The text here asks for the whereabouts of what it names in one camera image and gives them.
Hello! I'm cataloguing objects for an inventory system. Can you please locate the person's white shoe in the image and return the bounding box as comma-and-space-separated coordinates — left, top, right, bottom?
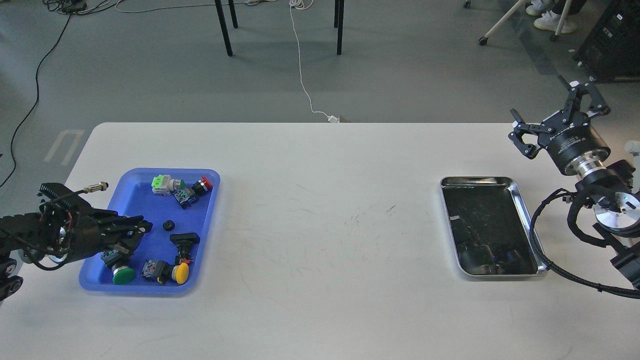
534, 11, 578, 34
525, 0, 555, 17

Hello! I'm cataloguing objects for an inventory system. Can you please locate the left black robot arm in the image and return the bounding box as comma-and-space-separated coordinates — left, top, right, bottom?
1, 182, 153, 300

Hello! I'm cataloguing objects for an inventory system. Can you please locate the black table leg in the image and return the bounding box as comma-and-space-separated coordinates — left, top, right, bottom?
336, 0, 345, 56
214, 0, 233, 57
333, 0, 339, 28
227, 0, 239, 29

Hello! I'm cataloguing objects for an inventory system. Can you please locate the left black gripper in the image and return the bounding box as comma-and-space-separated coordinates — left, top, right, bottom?
60, 208, 153, 264

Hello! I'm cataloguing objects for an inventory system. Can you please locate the black table leg rear left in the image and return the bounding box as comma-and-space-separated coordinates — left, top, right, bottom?
227, 0, 239, 29

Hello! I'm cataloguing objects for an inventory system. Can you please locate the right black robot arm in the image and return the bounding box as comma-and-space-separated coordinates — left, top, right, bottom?
509, 76, 639, 299

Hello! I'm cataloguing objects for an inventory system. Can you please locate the silver metal tray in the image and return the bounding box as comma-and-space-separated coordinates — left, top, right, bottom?
439, 177, 548, 281

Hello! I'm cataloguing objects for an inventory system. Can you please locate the black floor cable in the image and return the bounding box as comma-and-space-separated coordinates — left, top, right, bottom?
0, 12, 75, 188

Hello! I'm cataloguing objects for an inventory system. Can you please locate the yellow push button switch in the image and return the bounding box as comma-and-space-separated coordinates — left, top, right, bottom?
141, 259, 190, 285

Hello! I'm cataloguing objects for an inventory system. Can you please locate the black square push button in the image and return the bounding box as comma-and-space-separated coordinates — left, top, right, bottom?
169, 232, 201, 265

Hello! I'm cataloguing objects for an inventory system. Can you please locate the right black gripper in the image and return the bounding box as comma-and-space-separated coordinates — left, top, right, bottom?
508, 75, 612, 177

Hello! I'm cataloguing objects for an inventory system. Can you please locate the black equipment case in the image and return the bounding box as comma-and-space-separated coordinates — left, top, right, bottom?
574, 0, 640, 83

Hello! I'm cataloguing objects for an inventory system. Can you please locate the red push button switch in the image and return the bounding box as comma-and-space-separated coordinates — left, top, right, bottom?
190, 175, 214, 197

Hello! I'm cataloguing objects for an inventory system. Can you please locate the black table leg rear right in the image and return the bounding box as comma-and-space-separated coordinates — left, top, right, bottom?
333, 0, 339, 28

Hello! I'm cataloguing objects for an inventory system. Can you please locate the white floor cable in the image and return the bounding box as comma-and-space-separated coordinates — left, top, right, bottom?
289, 0, 341, 124

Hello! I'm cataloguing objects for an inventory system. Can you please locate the blue plastic tray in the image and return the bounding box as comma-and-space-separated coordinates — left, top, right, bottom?
78, 167, 221, 296

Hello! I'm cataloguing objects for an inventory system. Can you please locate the green push button switch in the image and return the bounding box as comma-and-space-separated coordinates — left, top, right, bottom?
100, 250, 136, 285

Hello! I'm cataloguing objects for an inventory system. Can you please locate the green white terminal switch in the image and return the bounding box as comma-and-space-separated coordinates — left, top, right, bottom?
151, 174, 185, 196

